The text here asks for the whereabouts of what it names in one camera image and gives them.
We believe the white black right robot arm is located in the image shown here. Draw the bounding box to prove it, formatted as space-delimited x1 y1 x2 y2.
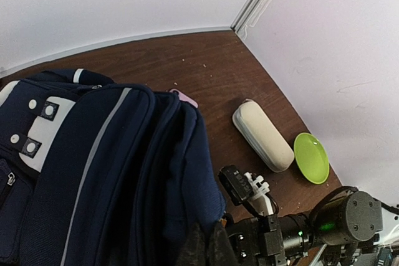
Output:
226 186 398 265

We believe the green plate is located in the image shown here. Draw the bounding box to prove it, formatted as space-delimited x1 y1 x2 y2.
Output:
294 133 330 184

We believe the beige glasses case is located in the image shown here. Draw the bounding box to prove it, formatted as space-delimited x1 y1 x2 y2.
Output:
232 99 294 173

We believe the purple smartphone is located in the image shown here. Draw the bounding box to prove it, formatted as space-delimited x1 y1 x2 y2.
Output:
169 88 199 108

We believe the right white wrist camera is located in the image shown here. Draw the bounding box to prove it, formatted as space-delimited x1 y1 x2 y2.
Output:
218 164 279 217

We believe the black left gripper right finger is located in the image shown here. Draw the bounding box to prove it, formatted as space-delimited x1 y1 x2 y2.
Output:
208 222 239 266

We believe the navy blue student backpack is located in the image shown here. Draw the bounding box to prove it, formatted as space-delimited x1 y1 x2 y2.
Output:
1 69 226 265

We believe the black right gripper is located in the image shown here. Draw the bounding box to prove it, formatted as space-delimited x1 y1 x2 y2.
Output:
226 213 312 265

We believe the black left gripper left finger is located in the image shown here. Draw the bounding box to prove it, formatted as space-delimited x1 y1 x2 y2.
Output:
177 223 206 266

